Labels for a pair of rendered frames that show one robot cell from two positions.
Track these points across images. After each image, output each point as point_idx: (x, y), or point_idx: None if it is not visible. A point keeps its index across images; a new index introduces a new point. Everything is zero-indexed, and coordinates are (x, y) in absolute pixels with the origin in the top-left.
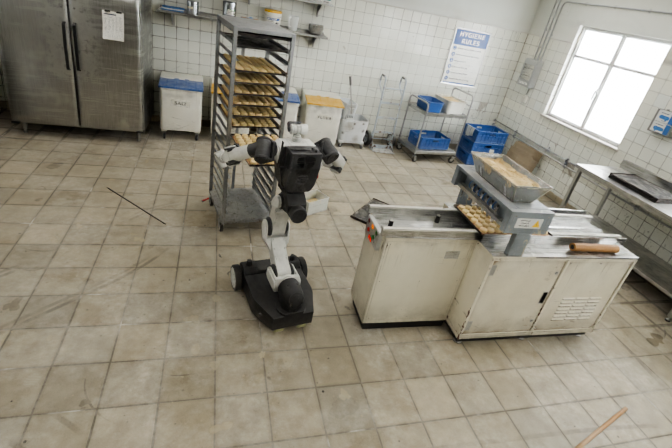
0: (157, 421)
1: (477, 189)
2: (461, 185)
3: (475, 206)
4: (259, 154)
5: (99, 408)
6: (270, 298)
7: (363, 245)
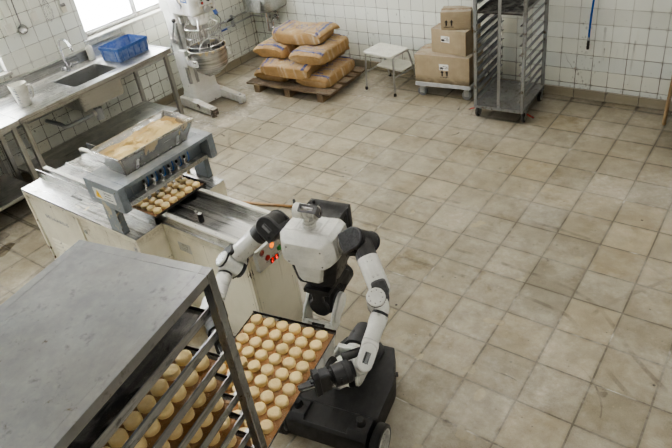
0: (542, 348)
1: (153, 177)
2: (134, 201)
3: (142, 204)
4: (375, 233)
5: (589, 382)
6: (375, 372)
7: (259, 293)
